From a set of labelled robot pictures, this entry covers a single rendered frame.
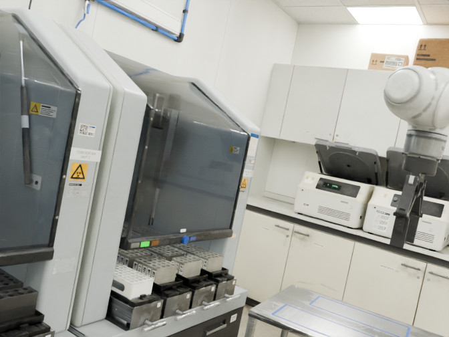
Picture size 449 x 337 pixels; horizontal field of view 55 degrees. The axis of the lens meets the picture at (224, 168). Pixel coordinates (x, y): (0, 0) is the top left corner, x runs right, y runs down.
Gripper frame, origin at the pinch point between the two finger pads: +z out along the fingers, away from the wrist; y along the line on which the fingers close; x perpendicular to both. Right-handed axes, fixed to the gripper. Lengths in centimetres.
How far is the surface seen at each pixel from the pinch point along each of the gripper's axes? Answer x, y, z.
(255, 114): 186, 233, -48
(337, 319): 21, 38, 38
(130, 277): 74, -12, 33
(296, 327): 27.6, 16.8, 37.9
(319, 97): 133, 248, -72
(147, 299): 67, -10, 38
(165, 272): 74, 4, 34
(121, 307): 71, -17, 41
